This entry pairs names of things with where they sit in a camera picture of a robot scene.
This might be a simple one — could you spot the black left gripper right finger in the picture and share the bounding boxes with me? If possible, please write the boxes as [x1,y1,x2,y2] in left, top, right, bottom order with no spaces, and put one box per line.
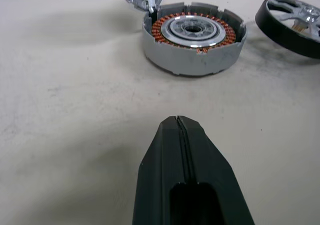
[176,114,256,225]

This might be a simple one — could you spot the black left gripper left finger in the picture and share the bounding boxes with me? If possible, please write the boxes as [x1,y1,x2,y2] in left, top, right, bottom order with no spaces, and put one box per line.
[132,115,188,225]

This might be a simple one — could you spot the grey motor stator copper windings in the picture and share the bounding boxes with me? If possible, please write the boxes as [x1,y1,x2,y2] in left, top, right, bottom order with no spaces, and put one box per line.
[141,1,249,77]

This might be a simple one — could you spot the black rotor ring silver spokes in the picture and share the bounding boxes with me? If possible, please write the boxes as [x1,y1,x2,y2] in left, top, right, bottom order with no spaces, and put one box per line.
[254,0,320,60]

